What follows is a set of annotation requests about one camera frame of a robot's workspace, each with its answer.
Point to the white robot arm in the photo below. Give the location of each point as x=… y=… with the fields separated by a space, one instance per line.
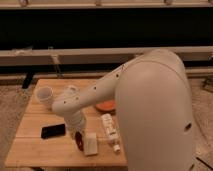
x=153 y=108

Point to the wooden table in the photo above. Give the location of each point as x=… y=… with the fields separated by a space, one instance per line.
x=30 y=150

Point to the white paper cup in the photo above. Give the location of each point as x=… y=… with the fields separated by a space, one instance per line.
x=44 y=95

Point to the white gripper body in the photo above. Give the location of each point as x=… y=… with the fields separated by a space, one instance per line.
x=75 y=123

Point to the white plastic bottle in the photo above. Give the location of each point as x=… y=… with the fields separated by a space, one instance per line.
x=111 y=132

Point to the dark red pepper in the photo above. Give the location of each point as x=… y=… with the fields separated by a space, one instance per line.
x=79 y=141

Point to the orange plate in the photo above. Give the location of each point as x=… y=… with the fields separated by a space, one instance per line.
x=107 y=106

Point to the black rectangular sponge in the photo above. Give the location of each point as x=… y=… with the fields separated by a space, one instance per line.
x=53 y=131

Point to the white sponge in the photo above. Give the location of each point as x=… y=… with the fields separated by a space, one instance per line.
x=90 y=144

